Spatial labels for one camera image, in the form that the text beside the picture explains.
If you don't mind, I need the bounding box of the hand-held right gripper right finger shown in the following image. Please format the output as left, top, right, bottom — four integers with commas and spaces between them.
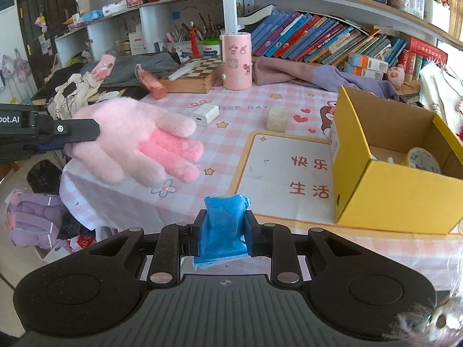
245, 210, 368, 287

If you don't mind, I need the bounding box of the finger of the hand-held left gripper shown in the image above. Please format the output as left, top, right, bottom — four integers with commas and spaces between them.
34, 117, 101, 144
22, 141, 66, 157

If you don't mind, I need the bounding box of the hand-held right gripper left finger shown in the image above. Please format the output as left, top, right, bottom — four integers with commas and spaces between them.
87, 210, 210, 287

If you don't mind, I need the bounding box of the blue plastic packet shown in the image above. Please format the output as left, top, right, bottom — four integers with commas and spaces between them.
193, 194, 251, 270

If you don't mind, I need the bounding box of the pink fuzzy glove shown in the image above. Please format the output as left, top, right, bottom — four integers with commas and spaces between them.
64, 100, 205, 189

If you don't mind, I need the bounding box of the beige cube eraser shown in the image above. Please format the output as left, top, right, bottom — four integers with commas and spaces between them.
267, 107, 289, 132

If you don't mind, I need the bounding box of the white charger plug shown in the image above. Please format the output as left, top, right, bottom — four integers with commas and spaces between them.
190, 104, 220, 127

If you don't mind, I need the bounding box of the yellow cardboard box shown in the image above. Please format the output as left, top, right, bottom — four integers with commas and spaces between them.
328, 85, 463, 235

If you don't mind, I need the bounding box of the printed tape roll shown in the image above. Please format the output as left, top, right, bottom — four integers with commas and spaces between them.
407, 147, 442, 174

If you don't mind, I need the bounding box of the black bin bag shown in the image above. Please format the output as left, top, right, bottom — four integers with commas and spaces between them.
27, 159, 62, 196

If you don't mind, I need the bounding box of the cream cloth bag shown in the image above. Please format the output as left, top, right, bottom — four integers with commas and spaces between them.
47, 73, 105, 120

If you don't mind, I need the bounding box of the small pink knit glove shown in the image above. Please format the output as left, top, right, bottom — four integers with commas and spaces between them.
90, 54, 116, 82

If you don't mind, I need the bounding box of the purple backpack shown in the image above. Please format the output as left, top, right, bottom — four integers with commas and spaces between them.
3, 191, 64, 250

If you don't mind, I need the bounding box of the pink checked tablecloth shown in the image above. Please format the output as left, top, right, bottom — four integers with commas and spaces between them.
60, 80, 463, 291

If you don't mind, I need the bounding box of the grey garment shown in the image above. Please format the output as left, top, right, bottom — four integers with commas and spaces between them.
81, 52, 179, 87

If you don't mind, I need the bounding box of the dark wooden door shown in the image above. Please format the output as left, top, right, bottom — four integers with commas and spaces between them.
14, 0, 78, 98

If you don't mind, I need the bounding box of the white red labelled carton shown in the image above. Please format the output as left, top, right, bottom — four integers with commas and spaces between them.
128, 32, 145, 55

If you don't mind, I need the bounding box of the blue tissue pack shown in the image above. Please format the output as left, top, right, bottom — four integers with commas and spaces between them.
78, 9, 104, 22

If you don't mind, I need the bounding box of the white oblong case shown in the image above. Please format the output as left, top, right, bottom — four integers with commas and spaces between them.
168, 61, 199, 80

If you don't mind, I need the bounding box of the white flat carton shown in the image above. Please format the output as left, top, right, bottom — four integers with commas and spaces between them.
102, 2, 128, 17

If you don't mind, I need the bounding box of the wooden chessboard box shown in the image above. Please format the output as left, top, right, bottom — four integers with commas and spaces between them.
159, 57, 223, 94

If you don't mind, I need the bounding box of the cluster of pens in cups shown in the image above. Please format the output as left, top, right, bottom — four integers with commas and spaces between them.
166, 14, 221, 53

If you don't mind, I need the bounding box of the white green jar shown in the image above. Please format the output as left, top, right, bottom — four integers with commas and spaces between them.
201, 38, 222, 56

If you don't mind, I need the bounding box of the pink purple garment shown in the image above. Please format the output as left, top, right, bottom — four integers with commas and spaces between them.
252, 56, 400, 102

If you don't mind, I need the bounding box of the pink sticker tumbler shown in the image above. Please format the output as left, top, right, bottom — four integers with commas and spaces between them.
221, 32, 253, 91

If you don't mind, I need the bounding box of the orange white carton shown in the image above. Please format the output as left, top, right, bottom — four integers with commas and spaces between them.
348, 52, 389, 73
343, 61, 384, 82

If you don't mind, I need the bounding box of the white bookshelf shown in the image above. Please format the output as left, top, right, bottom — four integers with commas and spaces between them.
54, 0, 463, 66

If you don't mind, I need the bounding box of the row of colourful leaning books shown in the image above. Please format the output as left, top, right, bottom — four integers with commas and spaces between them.
249, 9, 409, 71

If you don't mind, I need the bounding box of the furry silver bell charm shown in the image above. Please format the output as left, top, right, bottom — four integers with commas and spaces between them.
392, 296, 463, 347

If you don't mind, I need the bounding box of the pink pig plush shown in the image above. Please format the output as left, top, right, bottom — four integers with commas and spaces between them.
387, 64, 406, 89

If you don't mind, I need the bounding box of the white plastic bag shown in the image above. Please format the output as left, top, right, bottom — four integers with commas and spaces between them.
420, 61, 463, 123

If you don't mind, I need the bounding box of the red boxed book set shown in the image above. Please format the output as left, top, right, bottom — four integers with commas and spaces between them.
398, 36, 448, 82

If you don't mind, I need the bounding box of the clear pen holder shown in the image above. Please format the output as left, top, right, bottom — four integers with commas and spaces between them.
389, 0, 425, 19

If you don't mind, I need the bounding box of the white storage box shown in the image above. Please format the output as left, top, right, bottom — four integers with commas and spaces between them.
423, 0, 451, 33

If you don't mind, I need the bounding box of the bamboo mat roll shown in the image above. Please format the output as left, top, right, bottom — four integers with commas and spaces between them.
449, 0, 463, 40

